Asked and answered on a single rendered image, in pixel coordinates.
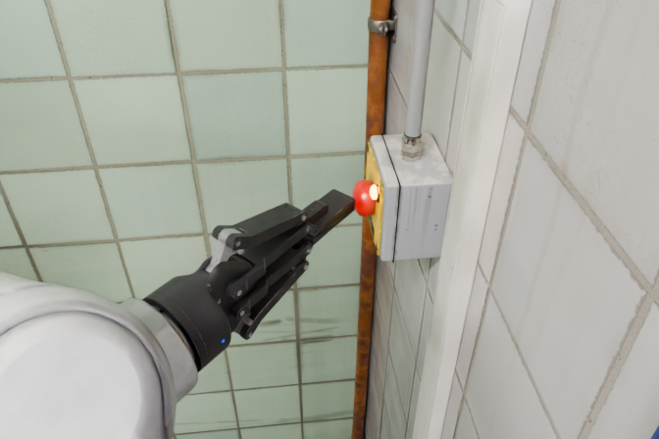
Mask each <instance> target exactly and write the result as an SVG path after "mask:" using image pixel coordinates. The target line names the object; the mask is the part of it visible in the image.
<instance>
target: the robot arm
mask: <svg viewBox="0 0 659 439"><path fill-rule="evenodd" d="M353 211H355V198H353V197H350V196H348V195H346V194H344V193H342V192H340V191H337V190H335V189H333V190H331V191H330V192H329V193H327V194H326V195H325V196H323V197H322V198H321V199H319V200H316V201H314V202H312V203H311V204H310V205H309V206H307V207H306V208H304V209H303V210H300V209H298V208H296V207H294V206H292V205H290V204H288V203H283V204H281V205H279V206H276V207H274V208H272V209H269V210H267V211H266V212H263V213H261V214H259V215H256V216H254V217H252V218H249V219H246V220H243V221H241V222H239V223H236V224H234V225H217V226H216V227H215V228H214V229H213V232H212V236H213V237H214V238H215V239H217V240H218V243H217V246H216V249H215V252H214V255H213V256H212V257H209V258H207V259H206V260H205V261H204V262H203V263H202V265H201V266H200V267H199V269H198V270H197V271H196V272H194V273H192V274H188V275H180V276H175V277H173V278H172V279H170V280H169V281H167V282H166V283H165V284H163V285H162V286H160V287H159V288H158V289H156V290H155V291H153V292H152V293H150V294H149V295H148V296H146V297H145V298H143V299H142V300H140V299H133V298H131V299H127V300H125V301H124V302H122V303H121V304H117V303H116V302H114V301H112V300H109V299H107V298H105V297H103V296H101V295H98V294H95V293H92V292H89V291H85V290H81V289H76V288H71V287H65V286H62V285H58V284H52V283H44V282H39V281H34V280H30V279H26V278H23V277H19V276H16V275H12V274H9V273H6V272H3V271H0V439H172V437H173V433H174V427H175V421H176V409H177V403H178V402H179V401H180V400H181V399H182V398H183V397H184V396H186V395H187V394H188V393H189V392H190V391H191V390H192V389H193V388H194V387H195V386H196V383H197V381H198V372H199V371H200V370H202V369H203V368H204V367H205V366H206V365H207V364H209V363H210V362H211V361H212V360H213V359H214V358H215V357H217V356H218V355H219V354H220V353H221V352H222V351H224V350H225V349H226V348H227V347H228V345H229V343H230V340H231V334H232V333H233V332H235V333H236V334H238V335H239V336H241V337H242V338H243V339H245V340H248V339H250V337H251V336H252V335H253V333H254V332H255V330H256V328H257V327H258V325H259V323H260V322H261V320H262V319H263V318H264V317H265V316H266V315H267V313H268V312H269V311H270V310H271V309H272V308H273V307H274V305H275V304H276V303H277V302H278V301H279V300H280V299H281V297H282V296H283V295H284V294H285V293H286V292H287V291H288V290H289V288H290V287H291V286H292V285H293V284H294V283H295V282H296V281H297V279H298V278H299V277H300V276H301V275H302V274H303V273H304V272H305V270H306V269H307V268H308V266H309V262H308V261H306V257H307V256H308V255H309V254H310V253H311V251H312V249H313V246H314V245H315V244H316V243H317V242H318V241H319V240H321V239H322V238H323V237H324V236H325V235H326V234H327V233H328V232H329V231H331V230H332V229H333V228H334V227H335V226H337V225H338V224H339V223H340V222H341V221H342V220H344V219H345V218H346V217H347V216H349V215H350V214H351V213H352V212H353ZM293 267H295V269H292V268H293ZM249 313H251V314H249Z"/></svg>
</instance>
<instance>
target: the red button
mask: <svg viewBox="0 0 659 439"><path fill-rule="evenodd" d="M372 185H373V184H372V182H371V181H370V180H367V179H362V180H359V181H357V182H356V184H355V185H354V187H353V192H352V196H353V198H355V211H356V213H357V214H358V215H359V216H361V217H369V216H371V215H373V214H374V211H375V200H374V199H372V197H371V194H370V190H371V187H372Z"/></svg>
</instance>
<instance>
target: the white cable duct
mask: <svg viewBox="0 0 659 439"><path fill-rule="evenodd" d="M531 6H532V0H481V4H480V11H479V17H478V24H477V30H476V36H475V43H474V49H473V56H472V62H471V67H470V74H469V80H468V86H467V93H466V99H465V106H464V112H463V118H462V124H461V130H460V137H459V143H458V149H457V156H456V162H455V169H454V174H453V180H452V187H451V193H450V199H449V206H448V212H447V219H446V225H445V230H444V237H443V243H442V250H441V256H440V262H439V269H438V275H437V282H436V287H435V293H434V300H433V306H432V312H431V324H430V331H429V337H428V343H427V349H426V355H425V362H424V368H423V374H422V381H421V387H420V394H419V400H418V406H417V412H416V418H415V425H414V431H413V437H412V439H440V436H441V432H442V427H443V423H444V418H445V413H446V409H447V404H448V399H449V394H450V390H451V385H452V380H453V375H454V371H455V366H456V362H457V357H458V353H459V348H460V343H461V338H462V333H463V329H464V324H465V319H466V314H467V310H468V306H469V301H470V296H471V292H472V287H473V282H474V277H475V273H476V268H477V263H478V258H479V253H480V249H481V244H482V236H483V232H484V227H485V222H486V217H487V213H488V208H489V203H490V198H491V193H492V189H493V184H494V179H495V175H496V171H497V166H498V161H499V156H500V152H501V147H502V142H503V137H504V133H505V128H506V123H507V119H508V114H509V110H510V105H511V100H512V95H513V91H514V86H515V81H516V76H517V72H518V67H519V63H520V58H521V54H522V49H523V44H524V39H525V34H526V30H527V25H528V20H529V15H530V11H531Z"/></svg>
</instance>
